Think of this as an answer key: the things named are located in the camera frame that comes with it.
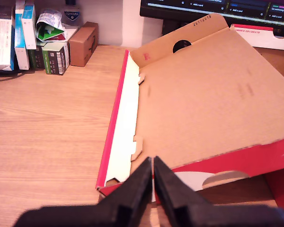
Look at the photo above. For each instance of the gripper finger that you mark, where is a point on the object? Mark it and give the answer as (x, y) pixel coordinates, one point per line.
(123, 208)
(180, 208)

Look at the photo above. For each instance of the red Nike shoebox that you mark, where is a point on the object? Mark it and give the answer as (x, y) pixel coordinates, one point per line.
(203, 94)

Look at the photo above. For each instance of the green printed box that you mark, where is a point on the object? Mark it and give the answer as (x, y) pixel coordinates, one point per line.
(55, 58)

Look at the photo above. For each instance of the brown cardboard box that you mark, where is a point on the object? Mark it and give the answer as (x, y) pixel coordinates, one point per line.
(82, 45)

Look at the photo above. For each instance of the crumpled printed paper packet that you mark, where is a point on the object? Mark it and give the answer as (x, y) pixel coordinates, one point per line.
(49, 23)

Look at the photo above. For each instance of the clear hand gel bottle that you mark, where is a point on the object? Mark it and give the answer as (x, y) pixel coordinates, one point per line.
(72, 15)

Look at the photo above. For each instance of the wide black computer monitor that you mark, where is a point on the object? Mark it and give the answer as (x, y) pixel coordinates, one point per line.
(203, 9)

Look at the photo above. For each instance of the tall white blue box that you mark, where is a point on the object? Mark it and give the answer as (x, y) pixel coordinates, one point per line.
(20, 35)

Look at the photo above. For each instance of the slim white blue box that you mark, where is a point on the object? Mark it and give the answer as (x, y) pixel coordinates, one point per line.
(29, 26)

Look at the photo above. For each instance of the white printed carton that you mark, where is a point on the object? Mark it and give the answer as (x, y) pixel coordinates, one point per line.
(0, 37)

